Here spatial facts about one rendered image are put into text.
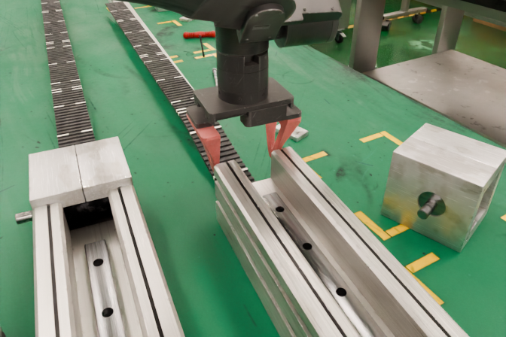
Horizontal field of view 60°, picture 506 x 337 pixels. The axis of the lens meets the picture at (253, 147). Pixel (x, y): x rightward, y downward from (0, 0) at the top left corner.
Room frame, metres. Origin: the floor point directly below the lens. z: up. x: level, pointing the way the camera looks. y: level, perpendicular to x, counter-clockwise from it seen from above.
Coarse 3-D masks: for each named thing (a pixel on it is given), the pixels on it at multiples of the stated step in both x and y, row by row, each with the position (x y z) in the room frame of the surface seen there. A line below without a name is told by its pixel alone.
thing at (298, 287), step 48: (240, 192) 0.36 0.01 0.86; (288, 192) 0.40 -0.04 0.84; (240, 240) 0.35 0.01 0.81; (288, 240) 0.29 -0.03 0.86; (336, 240) 0.31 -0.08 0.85; (288, 288) 0.24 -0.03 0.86; (336, 288) 0.26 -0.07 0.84; (384, 288) 0.24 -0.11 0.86; (288, 336) 0.24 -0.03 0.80; (336, 336) 0.19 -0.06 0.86; (384, 336) 0.21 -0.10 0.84; (432, 336) 0.20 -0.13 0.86
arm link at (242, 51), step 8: (216, 32) 0.45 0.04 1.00; (224, 32) 0.44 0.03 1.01; (232, 32) 0.43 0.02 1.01; (280, 32) 0.45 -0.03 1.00; (216, 40) 0.45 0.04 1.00; (224, 40) 0.44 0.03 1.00; (232, 40) 0.43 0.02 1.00; (216, 48) 0.45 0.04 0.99; (224, 48) 0.44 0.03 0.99; (232, 48) 0.43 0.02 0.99; (240, 48) 0.43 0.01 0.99; (248, 48) 0.43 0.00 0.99; (256, 48) 0.44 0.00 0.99; (264, 48) 0.44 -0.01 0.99; (248, 56) 0.44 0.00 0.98
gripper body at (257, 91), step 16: (224, 64) 0.44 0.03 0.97; (240, 64) 0.43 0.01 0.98; (256, 64) 0.44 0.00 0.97; (224, 80) 0.44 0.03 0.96; (240, 80) 0.43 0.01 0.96; (256, 80) 0.44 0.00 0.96; (272, 80) 0.50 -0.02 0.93; (208, 96) 0.45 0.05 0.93; (224, 96) 0.44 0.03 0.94; (240, 96) 0.43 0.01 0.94; (256, 96) 0.44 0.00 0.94; (272, 96) 0.45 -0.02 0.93; (288, 96) 0.45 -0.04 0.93; (208, 112) 0.42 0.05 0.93; (224, 112) 0.42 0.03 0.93; (240, 112) 0.42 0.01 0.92
